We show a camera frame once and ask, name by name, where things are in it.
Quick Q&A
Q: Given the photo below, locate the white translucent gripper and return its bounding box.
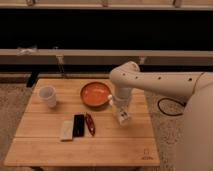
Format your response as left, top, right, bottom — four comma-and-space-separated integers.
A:
113, 87, 132, 113

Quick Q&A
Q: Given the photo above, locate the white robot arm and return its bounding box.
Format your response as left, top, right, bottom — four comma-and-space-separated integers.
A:
109, 61, 213, 171

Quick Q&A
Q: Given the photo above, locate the orange ceramic bowl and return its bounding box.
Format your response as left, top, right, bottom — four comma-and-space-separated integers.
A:
80, 82, 111, 107

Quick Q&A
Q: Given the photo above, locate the black rectangular case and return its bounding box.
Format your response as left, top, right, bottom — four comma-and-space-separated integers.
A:
73, 114, 84, 137

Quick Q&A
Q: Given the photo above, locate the white rectangular eraser block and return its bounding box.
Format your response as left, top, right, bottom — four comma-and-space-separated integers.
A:
60, 120, 73, 141

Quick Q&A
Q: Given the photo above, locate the white plastic cup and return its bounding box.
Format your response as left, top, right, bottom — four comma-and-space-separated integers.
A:
38, 86, 57, 108

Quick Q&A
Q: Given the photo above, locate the wooden table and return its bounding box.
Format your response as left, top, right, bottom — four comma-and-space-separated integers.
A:
3, 78, 161, 168

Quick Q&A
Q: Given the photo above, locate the black cable on floor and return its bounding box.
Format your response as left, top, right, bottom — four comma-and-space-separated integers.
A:
157, 97, 187, 117

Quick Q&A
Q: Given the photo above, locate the grey metal rail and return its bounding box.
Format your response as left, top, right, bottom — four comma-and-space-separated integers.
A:
0, 48, 213, 65

